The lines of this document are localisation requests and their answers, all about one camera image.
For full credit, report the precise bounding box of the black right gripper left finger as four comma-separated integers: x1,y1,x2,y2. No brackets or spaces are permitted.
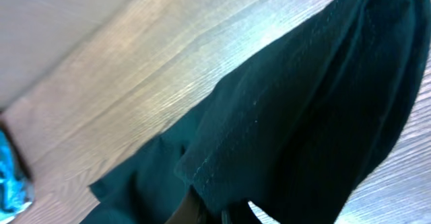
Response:
165,192,202,224

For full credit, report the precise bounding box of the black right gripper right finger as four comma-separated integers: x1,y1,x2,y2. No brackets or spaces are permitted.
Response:
221,209,234,224

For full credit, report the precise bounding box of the black t-shirt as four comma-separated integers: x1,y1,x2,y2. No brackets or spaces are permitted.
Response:
84,0,430,224

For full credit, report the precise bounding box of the light blue t-shirt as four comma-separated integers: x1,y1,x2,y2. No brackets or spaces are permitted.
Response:
1,131,34,224

